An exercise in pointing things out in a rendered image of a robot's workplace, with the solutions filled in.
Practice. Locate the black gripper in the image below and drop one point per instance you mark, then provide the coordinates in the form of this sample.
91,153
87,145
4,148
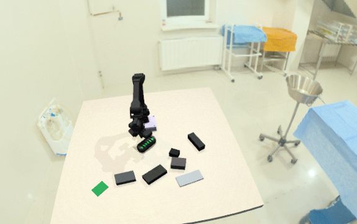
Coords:
144,132

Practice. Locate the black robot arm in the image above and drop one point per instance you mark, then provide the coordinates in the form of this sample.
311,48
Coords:
138,107

